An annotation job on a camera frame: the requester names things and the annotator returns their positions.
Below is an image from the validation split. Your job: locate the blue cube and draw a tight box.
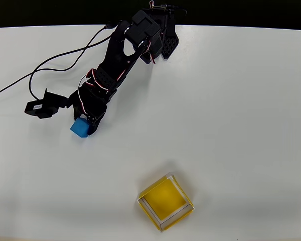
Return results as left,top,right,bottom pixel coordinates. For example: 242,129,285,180
70,117,90,139

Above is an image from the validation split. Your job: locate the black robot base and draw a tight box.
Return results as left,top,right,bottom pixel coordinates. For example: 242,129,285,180
150,7,180,61

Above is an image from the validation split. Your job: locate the yellow box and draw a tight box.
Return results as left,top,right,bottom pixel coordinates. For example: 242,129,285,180
136,174,195,233

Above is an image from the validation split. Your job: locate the red white servo wire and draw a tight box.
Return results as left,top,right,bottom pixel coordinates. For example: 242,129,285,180
116,59,131,81
77,68,111,115

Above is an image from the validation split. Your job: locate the black webcam on mount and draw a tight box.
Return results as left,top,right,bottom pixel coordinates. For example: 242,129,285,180
24,88,73,120

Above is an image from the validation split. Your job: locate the black webcam cable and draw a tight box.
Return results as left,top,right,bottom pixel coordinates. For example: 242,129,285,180
28,34,115,101

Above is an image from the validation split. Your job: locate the black cable with plug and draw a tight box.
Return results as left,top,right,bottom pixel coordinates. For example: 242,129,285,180
0,22,117,100

